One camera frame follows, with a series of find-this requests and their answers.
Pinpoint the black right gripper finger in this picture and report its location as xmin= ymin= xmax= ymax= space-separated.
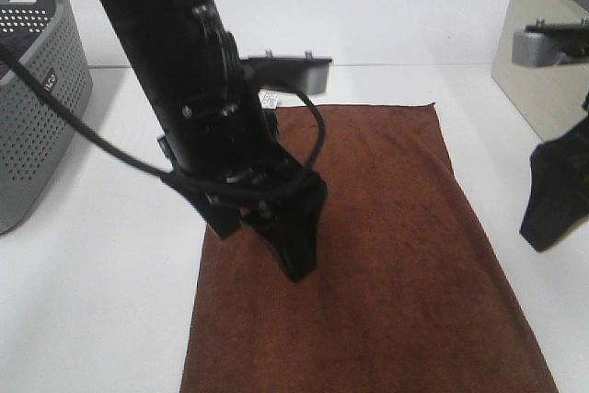
xmin=520 ymin=119 xmax=588 ymax=252

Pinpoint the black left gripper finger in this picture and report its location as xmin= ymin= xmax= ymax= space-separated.
xmin=248 ymin=179 xmax=328 ymax=282
xmin=203 ymin=199 xmax=240 ymax=240

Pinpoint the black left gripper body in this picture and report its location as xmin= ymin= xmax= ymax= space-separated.
xmin=151 ymin=29 xmax=322 ymax=202

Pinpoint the brown towel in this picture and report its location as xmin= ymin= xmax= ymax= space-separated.
xmin=180 ymin=105 xmax=556 ymax=392

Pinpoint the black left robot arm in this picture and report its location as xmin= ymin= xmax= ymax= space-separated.
xmin=99 ymin=0 xmax=329 ymax=281

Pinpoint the grey perforated plastic basket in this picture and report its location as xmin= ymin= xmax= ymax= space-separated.
xmin=1 ymin=0 xmax=93 ymax=232

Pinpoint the beige storage bin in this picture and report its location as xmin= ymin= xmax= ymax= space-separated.
xmin=491 ymin=0 xmax=588 ymax=141

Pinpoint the dark cloth in basket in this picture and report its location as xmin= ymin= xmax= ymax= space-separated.
xmin=1 ymin=33 xmax=36 ymax=60

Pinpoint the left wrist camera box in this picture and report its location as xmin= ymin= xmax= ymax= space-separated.
xmin=239 ymin=52 xmax=333 ymax=95

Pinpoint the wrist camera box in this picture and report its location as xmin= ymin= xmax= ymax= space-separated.
xmin=239 ymin=52 xmax=333 ymax=95
xmin=511 ymin=20 xmax=588 ymax=68

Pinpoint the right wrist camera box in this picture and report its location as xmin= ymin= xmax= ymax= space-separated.
xmin=511 ymin=20 xmax=588 ymax=68

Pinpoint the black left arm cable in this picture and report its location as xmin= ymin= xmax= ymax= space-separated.
xmin=0 ymin=40 xmax=326 ymax=205

